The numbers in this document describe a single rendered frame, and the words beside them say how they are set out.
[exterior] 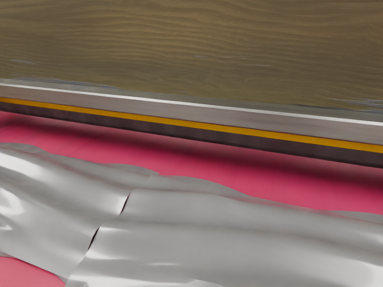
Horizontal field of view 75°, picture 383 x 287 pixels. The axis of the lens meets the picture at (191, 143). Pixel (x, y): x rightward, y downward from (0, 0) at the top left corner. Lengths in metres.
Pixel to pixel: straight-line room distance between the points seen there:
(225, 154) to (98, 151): 0.08
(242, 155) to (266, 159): 0.01
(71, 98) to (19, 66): 0.06
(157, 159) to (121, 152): 0.03
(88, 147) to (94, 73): 0.05
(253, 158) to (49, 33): 0.15
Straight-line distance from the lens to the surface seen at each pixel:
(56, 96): 0.18
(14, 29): 0.21
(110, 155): 0.17
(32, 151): 0.19
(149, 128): 0.17
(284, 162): 0.16
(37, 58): 0.20
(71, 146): 0.19
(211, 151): 0.16
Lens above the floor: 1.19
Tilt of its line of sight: 41 degrees down
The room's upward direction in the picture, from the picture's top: 7 degrees counter-clockwise
